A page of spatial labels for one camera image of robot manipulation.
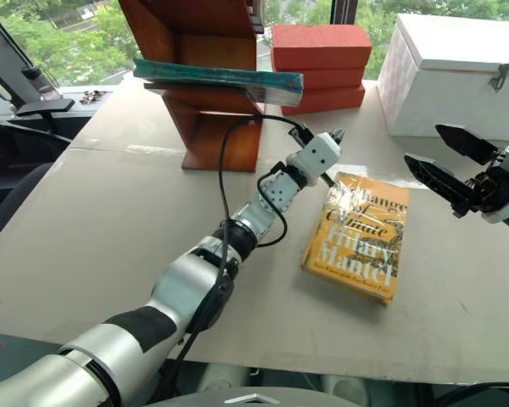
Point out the yellow hardcover book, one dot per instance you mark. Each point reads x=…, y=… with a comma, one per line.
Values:
x=365, y=263

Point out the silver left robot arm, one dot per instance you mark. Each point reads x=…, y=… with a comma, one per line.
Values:
x=110, y=347

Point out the grey slanted window frame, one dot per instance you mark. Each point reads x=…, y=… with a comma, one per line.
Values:
x=8, y=46

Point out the black flat stand base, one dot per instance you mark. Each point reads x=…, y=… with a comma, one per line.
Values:
x=46, y=106

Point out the black office chair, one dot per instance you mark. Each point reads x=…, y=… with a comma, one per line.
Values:
x=12, y=203

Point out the dark vertical window post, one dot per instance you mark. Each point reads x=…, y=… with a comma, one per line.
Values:
x=343, y=12

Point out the upright books in shelf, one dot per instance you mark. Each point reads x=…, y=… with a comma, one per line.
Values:
x=256, y=17

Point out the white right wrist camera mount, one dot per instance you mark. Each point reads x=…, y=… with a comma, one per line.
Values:
x=505, y=213

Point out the metal box latch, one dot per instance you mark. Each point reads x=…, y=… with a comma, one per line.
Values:
x=500, y=77

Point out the red brick block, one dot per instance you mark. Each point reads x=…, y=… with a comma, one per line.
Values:
x=326, y=77
x=326, y=101
x=320, y=44

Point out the teal paperback book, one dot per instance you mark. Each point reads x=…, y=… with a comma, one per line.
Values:
x=220, y=76

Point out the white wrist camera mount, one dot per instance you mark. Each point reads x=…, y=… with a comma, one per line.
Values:
x=322, y=152
x=505, y=213

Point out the red-brown wooden bookshelf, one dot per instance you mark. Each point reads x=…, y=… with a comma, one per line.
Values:
x=220, y=144

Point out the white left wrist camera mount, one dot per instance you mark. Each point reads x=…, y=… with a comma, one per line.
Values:
x=322, y=152

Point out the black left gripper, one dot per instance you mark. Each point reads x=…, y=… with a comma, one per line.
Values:
x=337, y=136

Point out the white wooden box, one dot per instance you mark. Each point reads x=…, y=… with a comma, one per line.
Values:
x=445, y=93

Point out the small bunch of keys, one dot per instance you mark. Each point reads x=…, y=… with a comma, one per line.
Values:
x=91, y=97

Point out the grey robot torso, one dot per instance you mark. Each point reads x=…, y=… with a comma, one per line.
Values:
x=246, y=398

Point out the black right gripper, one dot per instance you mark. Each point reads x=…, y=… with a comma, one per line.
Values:
x=488, y=191

